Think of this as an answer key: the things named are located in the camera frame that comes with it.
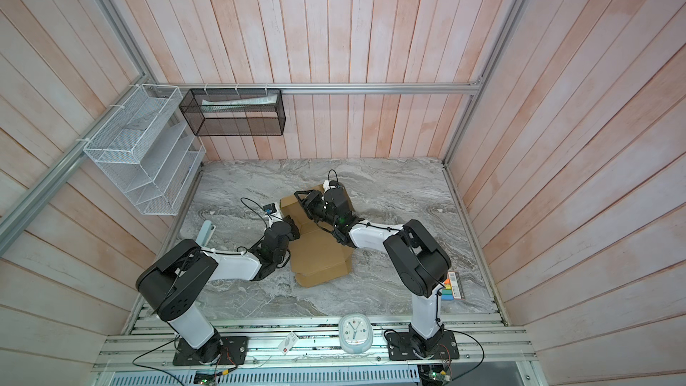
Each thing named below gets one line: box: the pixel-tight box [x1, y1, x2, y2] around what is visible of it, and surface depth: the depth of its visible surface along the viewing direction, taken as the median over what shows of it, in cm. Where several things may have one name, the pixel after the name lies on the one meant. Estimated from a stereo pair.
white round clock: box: [338, 313, 374, 355], surface depth 76 cm
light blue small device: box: [195, 219, 217, 248], surface depth 97 cm
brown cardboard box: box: [280, 193, 355, 288], surface depth 87 cm
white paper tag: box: [277, 330, 299, 356], surface depth 76 cm
